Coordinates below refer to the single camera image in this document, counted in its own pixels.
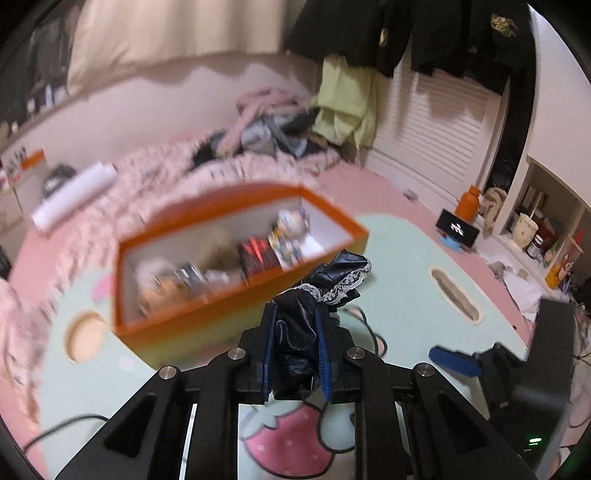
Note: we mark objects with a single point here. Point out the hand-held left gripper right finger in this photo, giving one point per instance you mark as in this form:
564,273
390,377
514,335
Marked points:
324,360

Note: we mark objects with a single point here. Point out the white shelf niche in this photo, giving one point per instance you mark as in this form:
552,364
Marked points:
554,194

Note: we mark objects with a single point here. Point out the dark garment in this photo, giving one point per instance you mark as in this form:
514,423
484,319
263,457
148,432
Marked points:
300,122

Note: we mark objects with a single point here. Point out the orange cardboard box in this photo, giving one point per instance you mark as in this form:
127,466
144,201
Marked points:
207,323

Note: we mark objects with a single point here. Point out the small grey object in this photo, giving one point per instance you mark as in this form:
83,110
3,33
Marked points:
411,194

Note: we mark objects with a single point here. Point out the small orange box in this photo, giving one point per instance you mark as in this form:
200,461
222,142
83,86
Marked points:
33,159

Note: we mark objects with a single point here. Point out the black hanging jacket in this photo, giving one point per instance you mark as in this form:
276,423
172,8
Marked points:
475,41
346,27

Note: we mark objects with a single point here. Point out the white crumpled cloth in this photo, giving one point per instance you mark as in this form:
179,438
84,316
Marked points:
521,290

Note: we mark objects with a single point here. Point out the grey garment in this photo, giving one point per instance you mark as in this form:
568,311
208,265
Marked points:
258,134

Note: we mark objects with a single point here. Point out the beige fur pompom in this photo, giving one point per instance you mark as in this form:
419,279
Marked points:
219,247

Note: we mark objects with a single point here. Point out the dark grey bag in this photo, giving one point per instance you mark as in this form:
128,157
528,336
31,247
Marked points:
59,180

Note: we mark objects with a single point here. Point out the pink printed blanket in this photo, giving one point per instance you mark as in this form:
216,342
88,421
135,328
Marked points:
152,170

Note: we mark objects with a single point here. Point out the orange bottle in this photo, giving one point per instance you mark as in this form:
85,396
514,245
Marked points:
467,203

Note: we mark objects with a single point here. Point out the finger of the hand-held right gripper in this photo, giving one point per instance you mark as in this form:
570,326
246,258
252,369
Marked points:
455,362

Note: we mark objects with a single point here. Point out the black lace-trimmed cloth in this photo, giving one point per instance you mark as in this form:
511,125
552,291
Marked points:
300,318

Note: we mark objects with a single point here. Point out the white slatted closet door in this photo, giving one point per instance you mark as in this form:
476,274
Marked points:
443,134

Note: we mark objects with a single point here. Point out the cartoon moustache man figurine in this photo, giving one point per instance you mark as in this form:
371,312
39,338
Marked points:
290,230

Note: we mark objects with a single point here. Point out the yellow-green garment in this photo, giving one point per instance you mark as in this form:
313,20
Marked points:
341,106

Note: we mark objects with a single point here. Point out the beige cloth bundle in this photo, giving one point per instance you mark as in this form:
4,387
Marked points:
494,207

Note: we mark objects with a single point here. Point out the blue phone stand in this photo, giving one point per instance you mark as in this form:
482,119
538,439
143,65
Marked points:
455,244

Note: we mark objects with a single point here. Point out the cream cup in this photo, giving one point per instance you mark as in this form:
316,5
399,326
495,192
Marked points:
526,230

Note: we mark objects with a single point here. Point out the brown plush toy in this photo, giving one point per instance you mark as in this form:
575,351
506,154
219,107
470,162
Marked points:
159,295

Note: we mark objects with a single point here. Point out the black phone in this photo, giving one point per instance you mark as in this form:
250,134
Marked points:
457,226

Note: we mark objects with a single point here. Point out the silver metal trinket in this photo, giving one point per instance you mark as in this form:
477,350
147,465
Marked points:
189,276

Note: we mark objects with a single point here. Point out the white paper roll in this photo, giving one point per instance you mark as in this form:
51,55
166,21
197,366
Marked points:
74,194

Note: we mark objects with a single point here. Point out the pink fluffy cloth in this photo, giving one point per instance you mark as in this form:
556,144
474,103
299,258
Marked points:
258,99

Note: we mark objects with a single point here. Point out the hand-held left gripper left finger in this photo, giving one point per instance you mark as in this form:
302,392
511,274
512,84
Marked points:
268,355

